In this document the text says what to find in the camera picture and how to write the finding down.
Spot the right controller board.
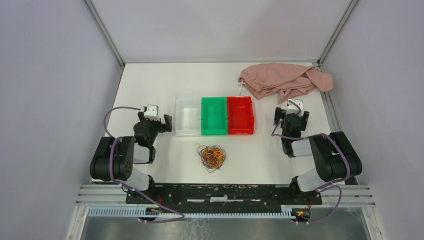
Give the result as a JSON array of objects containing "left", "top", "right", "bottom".
[{"left": 290, "top": 208, "right": 312, "bottom": 223}]

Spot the red plastic bin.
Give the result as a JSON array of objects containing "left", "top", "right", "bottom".
[{"left": 226, "top": 96, "right": 255, "bottom": 135}]

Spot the aluminium frame rail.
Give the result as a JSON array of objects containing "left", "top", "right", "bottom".
[{"left": 76, "top": 184, "right": 376, "bottom": 208}]

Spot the pink cloth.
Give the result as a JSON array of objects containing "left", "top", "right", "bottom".
[{"left": 238, "top": 63, "right": 333, "bottom": 104}]

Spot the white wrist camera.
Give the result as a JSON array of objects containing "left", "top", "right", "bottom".
[
  {"left": 143, "top": 104, "right": 161, "bottom": 122},
  {"left": 286, "top": 98, "right": 304, "bottom": 116}
]

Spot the green plastic bin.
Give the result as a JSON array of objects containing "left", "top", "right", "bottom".
[{"left": 200, "top": 97, "right": 228, "bottom": 136}]

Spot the wire bundle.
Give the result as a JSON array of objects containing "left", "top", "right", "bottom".
[{"left": 194, "top": 143, "right": 227, "bottom": 174}]

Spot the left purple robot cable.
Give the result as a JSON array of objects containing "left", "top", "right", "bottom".
[{"left": 103, "top": 105, "right": 186, "bottom": 224}]

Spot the white slotted cable duct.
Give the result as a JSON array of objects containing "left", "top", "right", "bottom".
[{"left": 87, "top": 206, "right": 295, "bottom": 220}]

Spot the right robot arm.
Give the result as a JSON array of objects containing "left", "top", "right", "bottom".
[{"left": 273, "top": 107, "right": 363, "bottom": 204}]

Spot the clear plastic bin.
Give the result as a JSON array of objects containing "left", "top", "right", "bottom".
[{"left": 174, "top": 97, "right": 201, "bottom": 137}]

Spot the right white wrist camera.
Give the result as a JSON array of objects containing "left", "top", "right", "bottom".
[{"left": 286, "top": 98, "right": 304, "bottom": 116}]

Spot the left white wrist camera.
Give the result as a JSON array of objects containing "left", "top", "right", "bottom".
[{"left": 143, "top": 104, "right": 161, "bottom": 122}]

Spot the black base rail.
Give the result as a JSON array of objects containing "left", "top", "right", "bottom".
[{"left": 144, "top": 183, "right": 323, "bottom": 214}]

